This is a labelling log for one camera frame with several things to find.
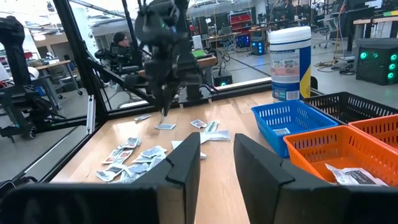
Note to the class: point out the black robot rig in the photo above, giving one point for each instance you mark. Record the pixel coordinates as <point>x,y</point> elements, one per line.
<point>15,77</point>

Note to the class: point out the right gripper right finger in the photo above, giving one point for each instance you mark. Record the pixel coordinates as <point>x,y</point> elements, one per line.
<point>261,174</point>

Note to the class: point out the long white strip packet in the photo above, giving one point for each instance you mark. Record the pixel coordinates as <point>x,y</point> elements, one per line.
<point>217,136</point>

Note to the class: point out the white packet black square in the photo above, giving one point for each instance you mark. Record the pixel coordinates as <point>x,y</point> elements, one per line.
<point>115,169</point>
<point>363,178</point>
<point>337,172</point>

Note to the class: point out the black computer tower green lights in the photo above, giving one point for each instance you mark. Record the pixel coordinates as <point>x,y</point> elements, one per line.
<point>377,62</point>

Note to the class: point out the blue lit computer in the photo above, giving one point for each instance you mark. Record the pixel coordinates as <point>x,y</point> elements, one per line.
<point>258,47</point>

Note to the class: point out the white wipes canister blue label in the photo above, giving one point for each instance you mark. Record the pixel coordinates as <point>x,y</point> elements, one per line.
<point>289,62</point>

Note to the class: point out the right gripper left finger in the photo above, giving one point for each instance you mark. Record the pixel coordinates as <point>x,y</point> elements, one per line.
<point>183,174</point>

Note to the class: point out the wooden desk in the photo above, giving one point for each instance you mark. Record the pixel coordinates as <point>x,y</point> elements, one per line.
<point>373,21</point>
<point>53,64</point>

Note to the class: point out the black plastic basket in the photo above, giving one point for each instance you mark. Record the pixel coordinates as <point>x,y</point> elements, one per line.
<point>348,105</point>

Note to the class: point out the long green strip packet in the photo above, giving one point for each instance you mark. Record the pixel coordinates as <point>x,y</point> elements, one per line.
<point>211,126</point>

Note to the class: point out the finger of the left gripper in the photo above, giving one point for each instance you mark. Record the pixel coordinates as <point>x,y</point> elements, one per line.
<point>160,96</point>
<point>171,96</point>

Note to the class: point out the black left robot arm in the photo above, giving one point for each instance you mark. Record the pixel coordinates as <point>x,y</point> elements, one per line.
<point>189,62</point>

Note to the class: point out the small black box cyan light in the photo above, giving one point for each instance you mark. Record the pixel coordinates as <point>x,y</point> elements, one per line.
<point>222,78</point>

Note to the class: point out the red shelf rack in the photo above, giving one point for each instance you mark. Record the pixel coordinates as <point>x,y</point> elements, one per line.
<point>240,21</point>

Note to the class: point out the person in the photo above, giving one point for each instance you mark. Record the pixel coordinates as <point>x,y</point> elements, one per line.
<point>122,49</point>
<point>287,9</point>

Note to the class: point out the crumpled white text packet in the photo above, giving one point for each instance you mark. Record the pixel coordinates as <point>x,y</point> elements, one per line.
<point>104,176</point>

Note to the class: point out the blue plastic basket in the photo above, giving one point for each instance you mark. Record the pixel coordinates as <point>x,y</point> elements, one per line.
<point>292,118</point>

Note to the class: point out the white rail bracket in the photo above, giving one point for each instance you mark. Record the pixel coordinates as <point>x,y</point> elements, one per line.
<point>90,115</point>

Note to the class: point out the orange plastic basket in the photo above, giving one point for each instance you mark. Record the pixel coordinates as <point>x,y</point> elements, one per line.
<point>379,127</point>
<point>342,146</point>

